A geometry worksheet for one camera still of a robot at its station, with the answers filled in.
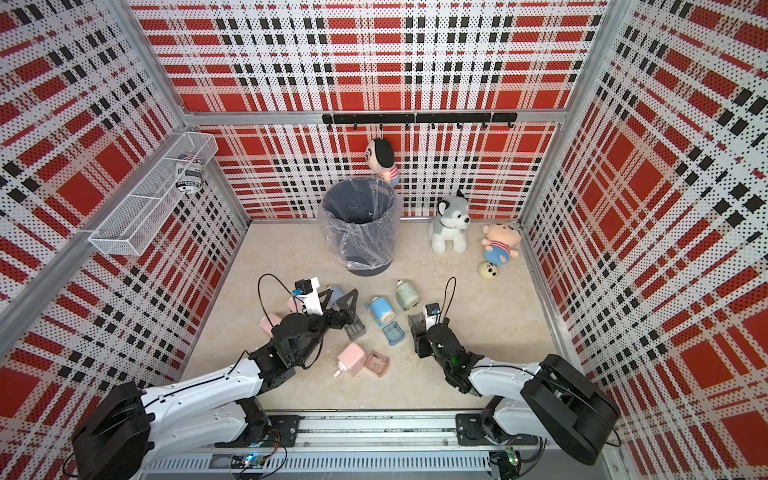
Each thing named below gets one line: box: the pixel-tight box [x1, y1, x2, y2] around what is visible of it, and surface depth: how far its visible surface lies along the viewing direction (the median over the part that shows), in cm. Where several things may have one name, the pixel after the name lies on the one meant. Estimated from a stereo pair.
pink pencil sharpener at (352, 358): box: [333, 342, 367, 377], surface depth 81 cm
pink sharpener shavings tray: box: [364, 350, 390, 377], surface depth 86 cm
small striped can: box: [176, 153, 204, 194], surface depth 80 cm
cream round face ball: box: [477, 261, 499, 280], surface depth 103 cm
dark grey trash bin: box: [321, 178, 401, 277], surface depth 95 cm
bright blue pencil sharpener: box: [366, 296, 396, 327], surface depth 90 cm
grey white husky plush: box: [428, 189, 470, 255], surface depth 103 cm
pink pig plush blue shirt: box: [481, 222, 521, 267], surface depth 109 cm
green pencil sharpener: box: [396, 280, 419, 311], surface depth 93 cm
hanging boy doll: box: [366, 138, 401, 187], surface depth 93 cm
